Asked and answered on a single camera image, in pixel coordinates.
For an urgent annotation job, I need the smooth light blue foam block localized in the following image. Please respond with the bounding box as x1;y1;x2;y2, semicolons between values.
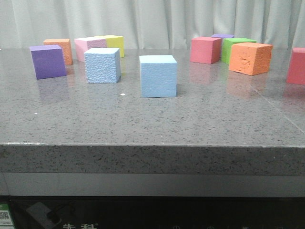
139;55;177;98

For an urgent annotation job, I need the textured light blue foam block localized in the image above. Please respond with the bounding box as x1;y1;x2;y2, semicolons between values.
84;48;121;83

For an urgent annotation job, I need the yellow foam block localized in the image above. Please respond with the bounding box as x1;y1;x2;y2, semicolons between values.
95;35;124;58

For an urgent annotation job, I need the red foam block centre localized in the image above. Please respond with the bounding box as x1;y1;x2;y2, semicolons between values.
190;37;222;64

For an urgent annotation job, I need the grey curtain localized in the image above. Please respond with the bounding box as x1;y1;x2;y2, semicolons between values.
0;0;305;49

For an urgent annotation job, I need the pink foam block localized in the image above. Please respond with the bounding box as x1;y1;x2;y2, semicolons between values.
74;37;107;62

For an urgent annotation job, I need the green foam block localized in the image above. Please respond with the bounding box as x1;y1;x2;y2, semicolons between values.
221;38;257;64

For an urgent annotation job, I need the purple foam block back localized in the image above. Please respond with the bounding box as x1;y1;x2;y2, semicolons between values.
211;34;234;39

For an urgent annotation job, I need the purple foam block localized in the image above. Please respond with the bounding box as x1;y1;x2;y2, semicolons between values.
29;44;67;80
211;34;234;39

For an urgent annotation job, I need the orange foam block left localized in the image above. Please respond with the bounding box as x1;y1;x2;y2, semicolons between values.
43;39;73;65

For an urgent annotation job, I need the orange foam block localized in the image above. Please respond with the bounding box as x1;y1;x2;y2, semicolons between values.
229;42;273;76
43;39;73;65

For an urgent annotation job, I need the orange foam block right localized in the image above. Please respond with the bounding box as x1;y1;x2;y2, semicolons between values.
229;42;273;76

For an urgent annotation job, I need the purple foam block left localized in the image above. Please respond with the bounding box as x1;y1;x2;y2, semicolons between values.
29;44;67;80

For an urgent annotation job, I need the black appliance front panel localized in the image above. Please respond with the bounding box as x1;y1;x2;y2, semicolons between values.
0;196;305;229

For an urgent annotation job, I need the red foam block right edge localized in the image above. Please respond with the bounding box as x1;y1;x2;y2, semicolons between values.
286;47;305;85

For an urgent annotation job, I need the green QR code sticker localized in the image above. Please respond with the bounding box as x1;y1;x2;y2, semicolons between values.
0;203;15;229

